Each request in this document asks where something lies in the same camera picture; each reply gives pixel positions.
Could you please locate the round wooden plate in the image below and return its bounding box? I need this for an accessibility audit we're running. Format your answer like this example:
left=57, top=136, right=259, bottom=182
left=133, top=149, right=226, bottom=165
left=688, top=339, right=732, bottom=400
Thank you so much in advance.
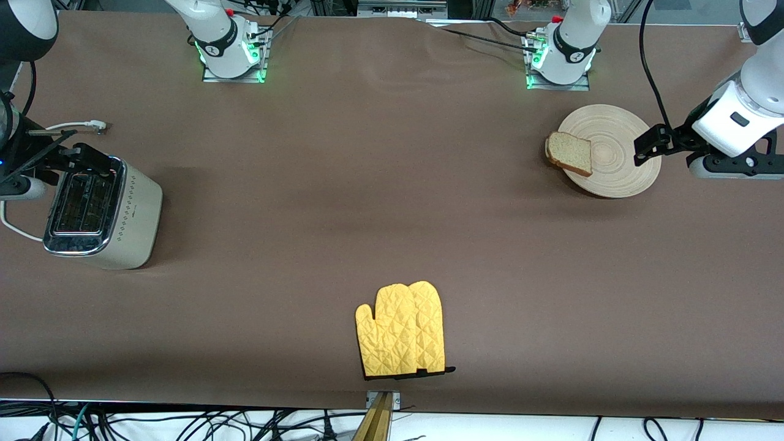
left=554, top=104, right=663, bottom=199

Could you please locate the small metal post bracket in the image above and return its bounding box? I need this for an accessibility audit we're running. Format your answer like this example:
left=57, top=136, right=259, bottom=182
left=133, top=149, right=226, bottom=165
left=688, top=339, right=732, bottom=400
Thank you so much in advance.
left=366, top=390, right=402, bottom=410

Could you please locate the brown bread slice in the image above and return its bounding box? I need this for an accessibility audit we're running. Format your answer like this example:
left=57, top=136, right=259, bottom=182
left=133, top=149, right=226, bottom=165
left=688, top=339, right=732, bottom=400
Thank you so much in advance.
left=545, top=131, right=594, bottom=178

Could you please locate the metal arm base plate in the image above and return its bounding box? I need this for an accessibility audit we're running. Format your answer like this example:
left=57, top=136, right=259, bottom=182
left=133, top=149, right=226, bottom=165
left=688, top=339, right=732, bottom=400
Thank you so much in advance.
left=202, top=28, right=270, bottom=84
left=526, top=34, right=592, bottom=91

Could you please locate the cream two-slot toaster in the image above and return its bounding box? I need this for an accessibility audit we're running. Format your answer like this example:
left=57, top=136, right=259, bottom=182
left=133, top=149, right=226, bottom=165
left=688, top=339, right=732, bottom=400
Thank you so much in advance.
left=43, top=155, right=164, bottom=271

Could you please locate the wooden camera post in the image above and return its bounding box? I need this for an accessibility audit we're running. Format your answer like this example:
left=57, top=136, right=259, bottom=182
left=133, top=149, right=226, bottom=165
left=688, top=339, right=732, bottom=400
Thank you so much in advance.
left=352, top=392, right=393, bottom=441

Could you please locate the yellow quilted oven mitt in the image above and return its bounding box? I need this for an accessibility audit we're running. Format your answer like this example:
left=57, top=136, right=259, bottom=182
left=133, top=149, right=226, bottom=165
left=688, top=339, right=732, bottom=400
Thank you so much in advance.
left=355, top=284, right=423, bottom=379
left=407, top=281, right=457, bottom=376

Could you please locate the brown table cover sheet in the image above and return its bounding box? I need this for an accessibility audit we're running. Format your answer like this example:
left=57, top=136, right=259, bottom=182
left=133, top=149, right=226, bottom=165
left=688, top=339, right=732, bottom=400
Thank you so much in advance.
left=0, top=11, right=784, bottom=420

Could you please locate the aluminium frame bar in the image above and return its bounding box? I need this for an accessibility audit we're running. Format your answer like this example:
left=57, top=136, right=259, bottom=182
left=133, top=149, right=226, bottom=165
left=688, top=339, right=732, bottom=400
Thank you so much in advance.
left=357, top=0, right=449, bottom=19

